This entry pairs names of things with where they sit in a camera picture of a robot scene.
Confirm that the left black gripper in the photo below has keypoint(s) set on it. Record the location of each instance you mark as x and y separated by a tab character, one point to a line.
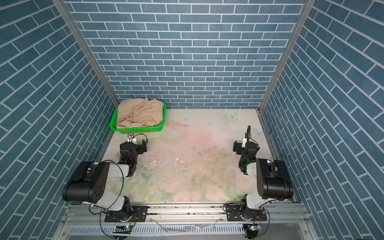
139	147

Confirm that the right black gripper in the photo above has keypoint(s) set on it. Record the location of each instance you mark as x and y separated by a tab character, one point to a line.
238	146

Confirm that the beige drawstring shorts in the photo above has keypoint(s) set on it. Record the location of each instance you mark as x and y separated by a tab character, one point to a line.
137	113

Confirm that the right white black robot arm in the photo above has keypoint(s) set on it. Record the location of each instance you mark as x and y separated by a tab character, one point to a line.
272	178

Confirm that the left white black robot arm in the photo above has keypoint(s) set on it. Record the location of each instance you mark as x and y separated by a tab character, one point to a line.
89	180

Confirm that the green plastic basket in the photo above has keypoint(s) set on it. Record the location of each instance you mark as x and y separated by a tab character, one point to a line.
158	128

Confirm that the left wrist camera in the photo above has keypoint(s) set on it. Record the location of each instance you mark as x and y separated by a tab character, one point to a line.
131	138

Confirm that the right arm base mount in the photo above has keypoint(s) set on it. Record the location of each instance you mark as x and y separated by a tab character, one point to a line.
244	213

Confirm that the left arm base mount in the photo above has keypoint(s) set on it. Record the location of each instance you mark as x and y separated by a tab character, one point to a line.
133	214

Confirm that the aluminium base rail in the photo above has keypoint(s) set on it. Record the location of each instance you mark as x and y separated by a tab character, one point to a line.
191	221

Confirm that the left aluminium corner post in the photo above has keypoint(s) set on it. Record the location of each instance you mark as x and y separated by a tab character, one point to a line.
81	41

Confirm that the aluminium corner post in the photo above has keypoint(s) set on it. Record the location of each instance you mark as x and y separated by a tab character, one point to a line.
81	41
287	51

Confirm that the right aluminium corner post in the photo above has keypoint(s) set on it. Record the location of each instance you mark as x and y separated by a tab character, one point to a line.
287	51

